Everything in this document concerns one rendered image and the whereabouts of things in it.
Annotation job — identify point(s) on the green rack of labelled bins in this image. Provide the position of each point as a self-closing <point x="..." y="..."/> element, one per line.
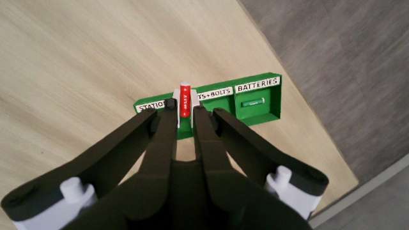
<point x="229" y="95"/>

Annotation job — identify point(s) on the red aa battery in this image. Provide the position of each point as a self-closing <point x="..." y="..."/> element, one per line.
<point x="184" y="99"/>

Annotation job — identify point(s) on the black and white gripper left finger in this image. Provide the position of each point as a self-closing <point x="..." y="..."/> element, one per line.
<point x="51" y="200"/>

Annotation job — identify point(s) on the green battery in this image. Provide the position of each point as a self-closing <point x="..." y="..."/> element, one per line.
<point x="253" y="102"/>

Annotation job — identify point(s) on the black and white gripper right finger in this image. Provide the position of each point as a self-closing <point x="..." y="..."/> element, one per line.
<point x="298" y="184"/>

